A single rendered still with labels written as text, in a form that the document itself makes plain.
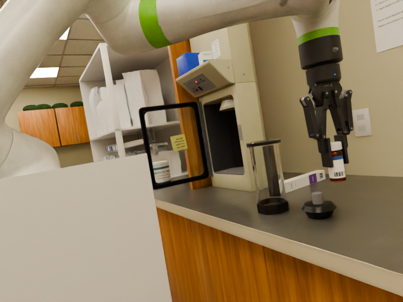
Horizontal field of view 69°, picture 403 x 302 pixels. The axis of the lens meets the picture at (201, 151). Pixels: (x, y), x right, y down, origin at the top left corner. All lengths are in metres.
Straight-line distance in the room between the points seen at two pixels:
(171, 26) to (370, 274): 0.62
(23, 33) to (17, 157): 0.22
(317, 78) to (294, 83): 0.90
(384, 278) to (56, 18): 0.74
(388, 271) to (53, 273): 0.53
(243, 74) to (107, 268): 1.02
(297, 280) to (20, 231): 0.63
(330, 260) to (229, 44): 0.94
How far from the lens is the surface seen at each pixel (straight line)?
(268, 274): 0.91
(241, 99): 1.29
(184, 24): 0.69
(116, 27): 0.74
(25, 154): 0.63
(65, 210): 0.46
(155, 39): 0.72
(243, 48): 1.36
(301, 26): 0.76
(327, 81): 0.74
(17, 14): 0.63
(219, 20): 0.67
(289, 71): 1.65
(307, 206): 0.87
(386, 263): 0.64
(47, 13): 0.64
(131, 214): 0.48
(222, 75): 1.26
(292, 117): 1.65
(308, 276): 0.80
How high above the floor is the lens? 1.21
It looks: 3 degrees down
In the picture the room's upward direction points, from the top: 9 degrees counter-clockwise
